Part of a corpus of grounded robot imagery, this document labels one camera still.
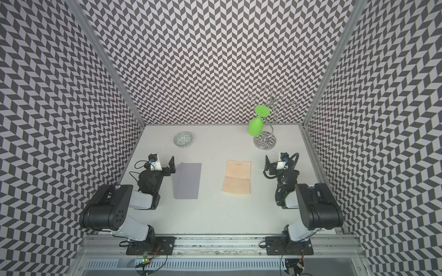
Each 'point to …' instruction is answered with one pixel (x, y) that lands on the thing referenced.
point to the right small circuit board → (297, 264)
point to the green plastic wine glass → (256, 125)
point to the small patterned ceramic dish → (183, 139)
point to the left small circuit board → (145, 259)
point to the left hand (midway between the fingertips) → (165, 157)
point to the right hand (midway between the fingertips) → (275, 157)
